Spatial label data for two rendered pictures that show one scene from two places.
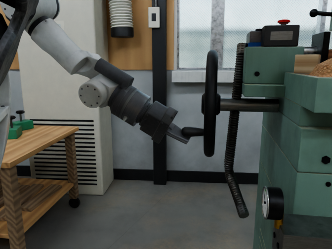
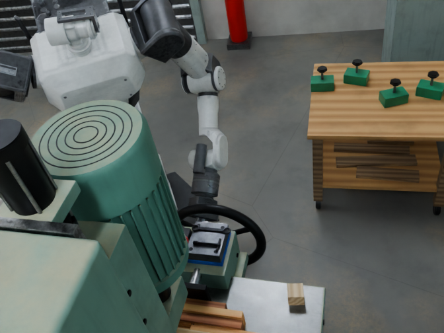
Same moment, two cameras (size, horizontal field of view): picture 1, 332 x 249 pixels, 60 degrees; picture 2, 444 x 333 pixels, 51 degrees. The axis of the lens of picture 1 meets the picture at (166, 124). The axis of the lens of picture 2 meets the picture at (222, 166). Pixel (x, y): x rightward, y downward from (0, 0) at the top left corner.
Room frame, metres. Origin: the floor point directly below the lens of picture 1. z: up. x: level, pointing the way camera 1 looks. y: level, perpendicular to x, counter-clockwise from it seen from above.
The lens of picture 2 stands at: (1.01, -0.95, 1.90)
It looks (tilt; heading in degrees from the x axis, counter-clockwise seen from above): 44 degrees down; 102
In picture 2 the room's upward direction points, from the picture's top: 12 degrees counter-clockwise
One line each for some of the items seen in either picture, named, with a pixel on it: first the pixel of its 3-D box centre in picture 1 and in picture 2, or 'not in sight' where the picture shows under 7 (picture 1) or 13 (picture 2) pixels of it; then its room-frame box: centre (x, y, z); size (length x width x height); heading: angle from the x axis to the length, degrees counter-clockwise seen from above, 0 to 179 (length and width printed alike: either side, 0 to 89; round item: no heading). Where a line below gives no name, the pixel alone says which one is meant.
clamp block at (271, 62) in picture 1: (268, 64); (206, 259); (0.78, -0.27, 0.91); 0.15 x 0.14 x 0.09; 171
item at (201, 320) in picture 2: not in sight; (193, 322); (0.77, -0.45, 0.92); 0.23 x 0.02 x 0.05; 171
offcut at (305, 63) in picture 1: (307, 63); not in sight; (0.64, -0.31, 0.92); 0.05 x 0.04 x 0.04; 57
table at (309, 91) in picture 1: (300, 82); (201, 298); (0.77, -0.36, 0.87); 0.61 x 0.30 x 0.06; 171
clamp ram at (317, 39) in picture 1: (306, 51); (193, 284); (0.77, -0.36, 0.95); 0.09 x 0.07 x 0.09; 171
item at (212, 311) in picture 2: not in sight; (199, 314); (0.78, -0.43, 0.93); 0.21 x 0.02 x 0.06; 171
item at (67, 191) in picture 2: not in sight; (26, 193); (0.70, -0.60, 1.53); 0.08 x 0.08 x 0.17; 81
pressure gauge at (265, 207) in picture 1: (273, 207); not in sight; (0.51, -0.21, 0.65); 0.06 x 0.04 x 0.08; 171
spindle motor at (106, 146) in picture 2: not in sight; (118, 205); (0.73, -0.46, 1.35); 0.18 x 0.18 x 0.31
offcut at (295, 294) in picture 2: not in sight; (295, 294); (1.00, -0.38, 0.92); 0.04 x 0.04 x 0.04; 1
